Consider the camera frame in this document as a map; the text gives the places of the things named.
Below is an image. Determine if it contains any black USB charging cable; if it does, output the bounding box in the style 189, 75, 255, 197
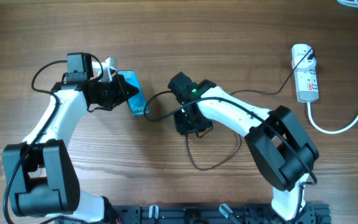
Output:
185, 47, 316, 172

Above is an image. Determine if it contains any white power strip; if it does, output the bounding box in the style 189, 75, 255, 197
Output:
293, 67, 319, 103

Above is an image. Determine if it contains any black right camera cable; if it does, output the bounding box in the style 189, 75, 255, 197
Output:
143, 90, 318, 222

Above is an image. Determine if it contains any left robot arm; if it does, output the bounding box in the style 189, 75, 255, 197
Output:
2, 52, 139, 223

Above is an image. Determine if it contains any teal screen Galaxy smartphone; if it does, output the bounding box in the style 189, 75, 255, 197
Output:
117, 70, 149, 116

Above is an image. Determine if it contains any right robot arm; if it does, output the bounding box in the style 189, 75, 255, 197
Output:
168, 72, 319, 223

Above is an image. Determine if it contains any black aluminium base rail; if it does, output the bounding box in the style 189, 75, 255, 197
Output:
114, 203, 332, 224

